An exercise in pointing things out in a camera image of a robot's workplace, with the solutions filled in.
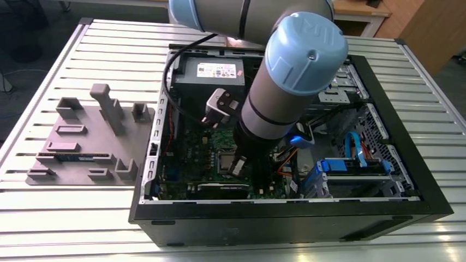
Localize black RAM slot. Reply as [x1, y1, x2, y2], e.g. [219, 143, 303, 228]
[259, 163, 269, 191]
[263, 162, 274, 191]
[254, 163, 263, 192]

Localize graphics card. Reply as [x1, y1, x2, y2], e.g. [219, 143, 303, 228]
[186, 182, 253, 200]

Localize black camera cable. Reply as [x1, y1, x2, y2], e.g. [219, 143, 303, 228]
[162, 32, 222, 123]

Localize grey power supply unit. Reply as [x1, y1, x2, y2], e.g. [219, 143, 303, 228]
[170, 56, 262, 130]

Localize orange wire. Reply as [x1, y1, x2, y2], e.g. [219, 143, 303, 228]
[275, 148, 298, 177]

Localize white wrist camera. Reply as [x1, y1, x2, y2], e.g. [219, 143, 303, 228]
[290, 122, 317, 150]
[205, 87, 241, 128]

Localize metal disk bay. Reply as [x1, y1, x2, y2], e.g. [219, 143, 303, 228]
[301, 158, 420, 200]

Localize hard disk in blue carrier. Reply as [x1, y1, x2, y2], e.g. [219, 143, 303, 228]
[315, 158, 393, 178]

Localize metal drive cage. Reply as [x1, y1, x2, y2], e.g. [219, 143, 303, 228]
[305, 62, 369, 118]

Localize green Dell motherboard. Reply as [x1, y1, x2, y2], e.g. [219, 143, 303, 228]
[157, 127, 293, 201]

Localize black chair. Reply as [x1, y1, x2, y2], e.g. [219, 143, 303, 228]
[0, 0, 51, 65]

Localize empty blue disk carrier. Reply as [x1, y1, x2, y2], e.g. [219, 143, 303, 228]
[301, 163, 326, 199]

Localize grey parts rack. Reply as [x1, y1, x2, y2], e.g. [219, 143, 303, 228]
[24, 83, 157, 187]

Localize blue data wire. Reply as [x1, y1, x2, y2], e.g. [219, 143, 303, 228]
[344, 130, 369, 167]

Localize black cable bundle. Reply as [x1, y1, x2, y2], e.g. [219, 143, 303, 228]
[307, 102, 368, 130]

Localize wooden cabinet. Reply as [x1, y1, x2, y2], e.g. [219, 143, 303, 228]
[377, 0, 466, 76]

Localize wooden desk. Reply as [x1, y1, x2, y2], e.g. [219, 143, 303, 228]
[333, 0, 394, 38]

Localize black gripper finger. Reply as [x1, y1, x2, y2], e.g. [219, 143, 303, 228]
[229, 152, 253, 178]

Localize black PC case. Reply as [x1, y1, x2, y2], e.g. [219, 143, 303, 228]
[127, 43, 456, 248]

